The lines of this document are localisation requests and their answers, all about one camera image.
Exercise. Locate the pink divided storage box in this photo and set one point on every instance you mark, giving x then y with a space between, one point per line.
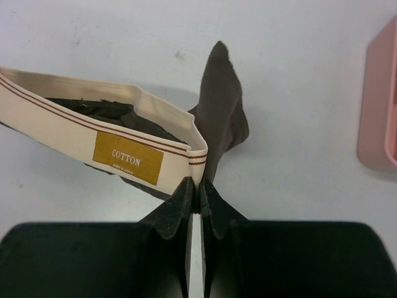
376 147

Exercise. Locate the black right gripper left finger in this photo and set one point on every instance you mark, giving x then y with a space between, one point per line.
166 272

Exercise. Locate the brown underwear cream waistband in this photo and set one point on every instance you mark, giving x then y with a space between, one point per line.
123 130

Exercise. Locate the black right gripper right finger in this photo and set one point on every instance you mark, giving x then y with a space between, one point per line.
219 265

